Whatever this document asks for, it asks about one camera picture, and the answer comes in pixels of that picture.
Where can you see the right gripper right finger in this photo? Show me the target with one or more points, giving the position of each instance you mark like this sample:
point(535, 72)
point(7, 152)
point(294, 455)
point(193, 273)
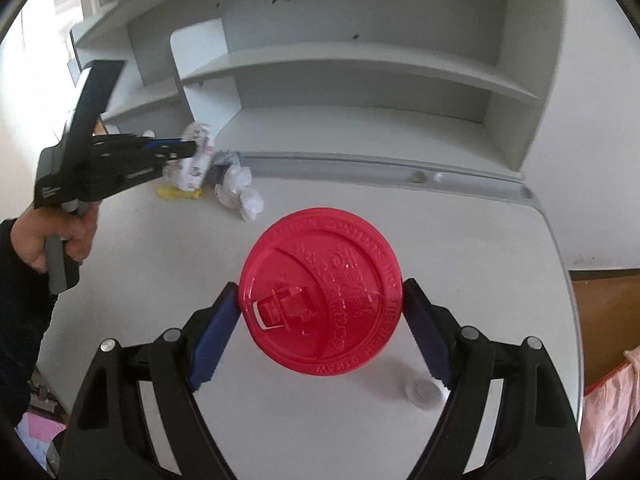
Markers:
point(535, 435)

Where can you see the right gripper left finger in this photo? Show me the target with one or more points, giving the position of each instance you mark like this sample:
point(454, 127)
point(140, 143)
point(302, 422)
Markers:
point(108, 436)

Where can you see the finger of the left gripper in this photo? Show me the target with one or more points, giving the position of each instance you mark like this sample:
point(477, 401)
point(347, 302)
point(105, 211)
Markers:
point(160, 144)
point(186, 150)

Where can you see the printed wrapper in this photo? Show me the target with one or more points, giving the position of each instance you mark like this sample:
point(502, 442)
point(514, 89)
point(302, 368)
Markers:
point(189, 174)

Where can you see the white tissue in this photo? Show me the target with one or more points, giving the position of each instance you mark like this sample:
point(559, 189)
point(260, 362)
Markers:
point(236, 192)

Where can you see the red plastic cup lid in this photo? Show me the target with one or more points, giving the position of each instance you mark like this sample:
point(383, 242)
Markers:
point(321, 292)

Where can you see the dark blue sleeve forearm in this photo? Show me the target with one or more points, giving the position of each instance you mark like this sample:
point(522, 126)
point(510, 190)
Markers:
point(26, 309)

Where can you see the yellow wrapper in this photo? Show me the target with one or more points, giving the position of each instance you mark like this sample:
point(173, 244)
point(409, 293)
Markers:
point(168, 192)

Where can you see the pink bed cover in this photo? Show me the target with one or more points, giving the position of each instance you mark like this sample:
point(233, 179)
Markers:
point(610, 408)

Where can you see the grey desk hutch shelf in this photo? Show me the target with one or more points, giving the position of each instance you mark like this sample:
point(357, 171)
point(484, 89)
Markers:
point(458, 84)

